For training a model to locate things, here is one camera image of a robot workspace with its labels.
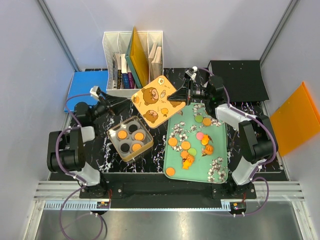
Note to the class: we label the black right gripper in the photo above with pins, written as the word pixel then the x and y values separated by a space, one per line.
pixel 181 94

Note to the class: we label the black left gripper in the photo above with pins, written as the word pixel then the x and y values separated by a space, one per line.
pixel 112 104

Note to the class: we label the bear print tin lid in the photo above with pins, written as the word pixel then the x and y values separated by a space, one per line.
pixel 152 102

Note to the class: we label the round dotted orange biscuit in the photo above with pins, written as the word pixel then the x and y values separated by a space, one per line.
pixel 122 134

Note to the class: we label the black sandwich cookie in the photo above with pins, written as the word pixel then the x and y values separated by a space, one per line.
pixel 125 147

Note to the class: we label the orange biscuit top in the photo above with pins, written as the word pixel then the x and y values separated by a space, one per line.
pixel 136 146

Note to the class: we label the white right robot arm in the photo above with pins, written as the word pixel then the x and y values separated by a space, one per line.
pixel 258 145

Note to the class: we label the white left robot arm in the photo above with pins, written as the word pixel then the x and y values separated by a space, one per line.
pixel 66 151

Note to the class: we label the dark books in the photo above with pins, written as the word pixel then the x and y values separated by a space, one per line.
pixel 122 76

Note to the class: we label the black cookie in tin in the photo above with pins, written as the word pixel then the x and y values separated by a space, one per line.
pixel 132 128

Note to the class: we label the green sandwich cookie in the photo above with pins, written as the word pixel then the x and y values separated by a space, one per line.
pixel 198 118
pixel 192 151

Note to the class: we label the gold cookie tin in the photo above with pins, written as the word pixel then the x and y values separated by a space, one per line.
pixel 146 144

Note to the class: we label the blue folder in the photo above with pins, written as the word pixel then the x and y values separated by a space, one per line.
pixel 82 82

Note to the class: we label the orange cookie in tin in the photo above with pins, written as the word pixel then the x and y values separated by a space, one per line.
pixel 139 136

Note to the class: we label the pink macaron cookie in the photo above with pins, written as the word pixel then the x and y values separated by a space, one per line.
pixel 199 136

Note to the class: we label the beige books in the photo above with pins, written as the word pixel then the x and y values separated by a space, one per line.
pixel 155 61

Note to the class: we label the white file organizer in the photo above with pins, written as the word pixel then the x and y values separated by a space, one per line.
pixel 118 42

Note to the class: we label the orange fish shaped cookie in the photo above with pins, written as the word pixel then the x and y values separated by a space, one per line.
pixel 205 140

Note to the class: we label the yellow green folder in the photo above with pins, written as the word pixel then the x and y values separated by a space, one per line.
pixel 136 60

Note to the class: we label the mint green floral tray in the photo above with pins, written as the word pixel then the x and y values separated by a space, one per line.
pixel 205 168

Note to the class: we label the orange flower swirl cookie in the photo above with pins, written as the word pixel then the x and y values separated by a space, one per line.
pixel 208 149

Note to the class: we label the black binder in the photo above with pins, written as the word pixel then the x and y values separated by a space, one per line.
pixel 242 79

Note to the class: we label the orange star cookie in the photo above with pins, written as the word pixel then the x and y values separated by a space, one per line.
pixel 186 165

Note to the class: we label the round orange cookie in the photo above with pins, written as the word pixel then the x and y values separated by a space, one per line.
pixel 170 171

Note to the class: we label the orange plastic folder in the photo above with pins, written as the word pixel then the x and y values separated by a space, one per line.
pixel 296 121

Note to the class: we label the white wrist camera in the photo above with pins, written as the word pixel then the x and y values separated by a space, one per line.
pixel 191 73
pixel 95 92

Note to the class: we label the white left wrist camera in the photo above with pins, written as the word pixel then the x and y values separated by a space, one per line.
pixel 95 92

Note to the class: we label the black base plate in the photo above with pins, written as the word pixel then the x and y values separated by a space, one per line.
pixel 156 191

